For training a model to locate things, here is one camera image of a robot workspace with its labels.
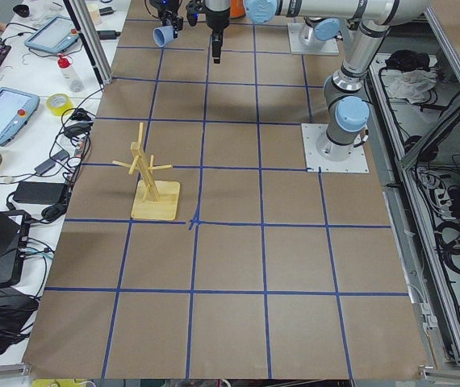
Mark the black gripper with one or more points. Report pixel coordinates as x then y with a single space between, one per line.
169 18
216 22

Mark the light blue plastic cup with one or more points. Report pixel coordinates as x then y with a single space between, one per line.
163 35

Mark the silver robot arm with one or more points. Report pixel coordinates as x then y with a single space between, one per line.
348 113
321 18

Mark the white paper cup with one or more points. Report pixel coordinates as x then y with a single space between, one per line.
94 13

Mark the wooden cup rack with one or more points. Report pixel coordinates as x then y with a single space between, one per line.
154 199

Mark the orange cylindrical bin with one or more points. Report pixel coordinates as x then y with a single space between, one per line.
237 9

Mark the black power adapter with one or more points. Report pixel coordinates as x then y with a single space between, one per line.
108 34

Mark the far teach pendant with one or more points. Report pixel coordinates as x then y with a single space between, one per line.
57 35

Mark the teach pendant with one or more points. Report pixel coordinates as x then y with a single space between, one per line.
16 107
57 35

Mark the red cap squeeze bottle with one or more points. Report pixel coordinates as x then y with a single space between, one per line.
70 75

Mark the yellow tape roll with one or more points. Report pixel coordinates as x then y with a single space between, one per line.
59 104

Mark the near teach pendant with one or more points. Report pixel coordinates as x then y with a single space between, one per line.
16 107

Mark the white crumpled cloth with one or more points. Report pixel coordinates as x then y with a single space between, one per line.
412 86

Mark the large black power brick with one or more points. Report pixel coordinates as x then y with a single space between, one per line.
34 192

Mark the aluminium frame post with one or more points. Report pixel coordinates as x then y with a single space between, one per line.
79 14

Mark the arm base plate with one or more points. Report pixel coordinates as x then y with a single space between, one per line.
355 157
319 39

